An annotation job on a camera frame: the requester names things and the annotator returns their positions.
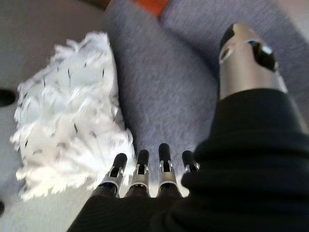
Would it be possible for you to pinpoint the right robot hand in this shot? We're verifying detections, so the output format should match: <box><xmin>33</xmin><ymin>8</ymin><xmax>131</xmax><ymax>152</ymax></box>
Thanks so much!
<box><xmin>67</xmin><ymin>23</ymin><xmax>309</xmax><ymax>232</ymax></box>

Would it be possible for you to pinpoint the white fringed cushion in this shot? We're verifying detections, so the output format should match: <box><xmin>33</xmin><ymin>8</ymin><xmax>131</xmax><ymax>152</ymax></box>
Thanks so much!
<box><xmin>9</xmin><ymin>31</ymin><xmax>136</xmax><ymax>203</ymax></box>

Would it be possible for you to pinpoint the grey fabric armchair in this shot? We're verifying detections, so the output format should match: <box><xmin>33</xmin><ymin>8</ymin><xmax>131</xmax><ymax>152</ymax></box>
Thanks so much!
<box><xmin>102</xmin><ymin>0</ymin><xmax>309</xmax><ymax>194</ymax></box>

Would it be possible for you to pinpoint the glossy colourful cabinet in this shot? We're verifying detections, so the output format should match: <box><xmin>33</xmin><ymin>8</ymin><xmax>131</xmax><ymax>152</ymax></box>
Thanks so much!
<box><xmin>135</xmin><ymin>0</ymin><xmax>173</xmax><ymax>19</ymax></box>

